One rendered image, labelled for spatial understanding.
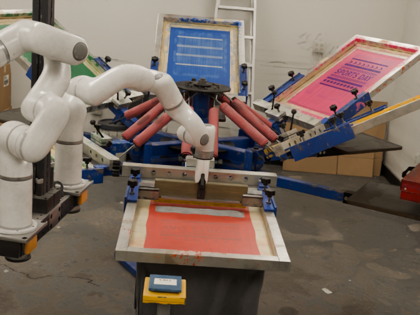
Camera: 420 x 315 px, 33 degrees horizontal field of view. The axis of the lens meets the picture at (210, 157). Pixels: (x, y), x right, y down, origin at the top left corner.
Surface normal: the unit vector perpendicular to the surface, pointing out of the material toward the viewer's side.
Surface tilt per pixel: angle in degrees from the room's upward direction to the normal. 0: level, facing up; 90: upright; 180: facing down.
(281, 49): 90
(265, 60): 90
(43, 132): 84
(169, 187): 90
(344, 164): 72
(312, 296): 0
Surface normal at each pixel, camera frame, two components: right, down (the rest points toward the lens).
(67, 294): 0.08, -0.96
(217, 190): 0.03, 0.27
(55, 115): 0.66, 0.15
